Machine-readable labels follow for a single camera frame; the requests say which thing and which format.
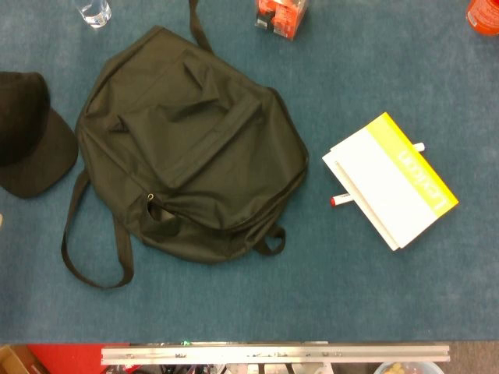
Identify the black fabric backpack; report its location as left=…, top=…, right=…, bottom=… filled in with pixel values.
left=60, top=0, right=310, bottom=291

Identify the white book with yellow spine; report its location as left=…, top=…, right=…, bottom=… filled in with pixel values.
left=321, top=111, right=460, bottom=252

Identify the white marker with red cap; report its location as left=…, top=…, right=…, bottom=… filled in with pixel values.
left=330, top=192, right=356, bottom=208

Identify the blue felt table mat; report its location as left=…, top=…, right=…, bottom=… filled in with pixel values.
left=0, top=0, right=499, bottom=346

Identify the clear box with red parts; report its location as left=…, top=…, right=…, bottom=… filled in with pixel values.
left=254, top=0, right=311, bottom=41

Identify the black baseball cap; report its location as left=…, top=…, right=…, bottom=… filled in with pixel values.
left=0, top=71, right=80, bottom=199

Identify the clear glass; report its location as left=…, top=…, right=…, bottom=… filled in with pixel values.
left=74, top=0, right=113, bottom=29

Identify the clear plastic tub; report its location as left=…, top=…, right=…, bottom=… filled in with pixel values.
left=372, top=361, right=445, bottom=374

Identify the red box under table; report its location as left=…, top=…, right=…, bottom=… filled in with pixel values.
left=27, top=343, right=130, bottom=374

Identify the orange-red round canister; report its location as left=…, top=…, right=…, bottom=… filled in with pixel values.
left=465, top=0, right=499, bottom=37

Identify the brown cardboard box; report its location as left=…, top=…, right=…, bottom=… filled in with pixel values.
left=0, top=344, right=40, bottom=374

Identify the aluminium profile rail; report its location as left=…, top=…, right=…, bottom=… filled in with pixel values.
left=101, top=344, right=451, bottom=366

